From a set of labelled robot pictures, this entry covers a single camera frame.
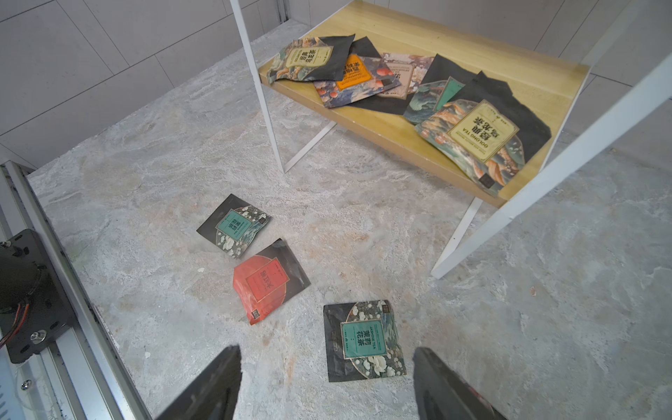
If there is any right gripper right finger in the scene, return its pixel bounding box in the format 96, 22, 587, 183
413, 348, 506, 420

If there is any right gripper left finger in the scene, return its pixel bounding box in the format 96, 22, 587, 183
157, 345, 243, 420

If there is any black green tea bag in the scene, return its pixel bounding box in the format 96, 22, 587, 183
323, 299, 407, 383

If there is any red tea bag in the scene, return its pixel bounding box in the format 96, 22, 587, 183
233, 238, 311, 325

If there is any green label tea bag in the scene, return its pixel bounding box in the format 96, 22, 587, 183
197, 194, 272, 258

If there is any yellow label tea bag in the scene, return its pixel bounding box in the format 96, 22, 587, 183
415, 72, 551, 197
266, 35, 355, 84

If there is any dark green tea bag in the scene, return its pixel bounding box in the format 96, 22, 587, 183
402, 54, 476, 125

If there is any floral tea bag lower shelf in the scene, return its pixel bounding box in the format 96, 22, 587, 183
378, 52, 434, 100

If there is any orange tea bag lower shelf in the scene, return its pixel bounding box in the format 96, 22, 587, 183
313, 37, 401, 109

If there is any wooden two-tier shelf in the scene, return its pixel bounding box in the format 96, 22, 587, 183
231, 1, 671, 278

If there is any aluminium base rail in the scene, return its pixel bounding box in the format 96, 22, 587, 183
1, 161, 150, 419

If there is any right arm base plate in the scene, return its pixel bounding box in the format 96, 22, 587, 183
1, 229, 75, 364

